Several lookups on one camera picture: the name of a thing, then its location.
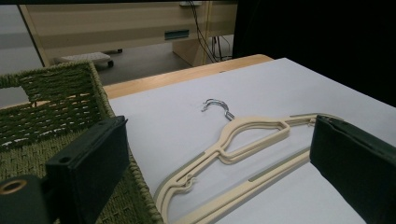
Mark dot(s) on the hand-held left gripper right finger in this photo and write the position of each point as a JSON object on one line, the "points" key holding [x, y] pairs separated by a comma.
{"points": [[358, 161]]}

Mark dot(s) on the green woven basket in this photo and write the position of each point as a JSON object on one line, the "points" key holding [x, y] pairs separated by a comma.
{"points": [[56, 90]]}

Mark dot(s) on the light wooden desk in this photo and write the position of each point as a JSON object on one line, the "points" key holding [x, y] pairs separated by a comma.
{"points": [[93, 28]]}

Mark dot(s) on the beige plastic hanger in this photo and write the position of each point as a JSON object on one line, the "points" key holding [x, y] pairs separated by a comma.
{"points": [[232, 161], [258, 146], [264, 120]]}

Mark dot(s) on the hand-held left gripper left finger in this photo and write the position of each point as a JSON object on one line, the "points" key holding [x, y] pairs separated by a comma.
{"points": [[90, 155]]}

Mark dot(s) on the white paper sheet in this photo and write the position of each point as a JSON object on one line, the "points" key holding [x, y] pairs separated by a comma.
{"points": [[174, 102]]}

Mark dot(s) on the white power strip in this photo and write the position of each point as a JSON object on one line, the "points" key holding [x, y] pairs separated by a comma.
{"points": [[190, 3]]}

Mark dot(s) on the black curtain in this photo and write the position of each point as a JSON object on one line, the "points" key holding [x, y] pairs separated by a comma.
{"points": [[311, 37]]}

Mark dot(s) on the low wheeled dolly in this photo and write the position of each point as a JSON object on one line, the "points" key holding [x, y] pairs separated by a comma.
{"points": [[90, 57]]}

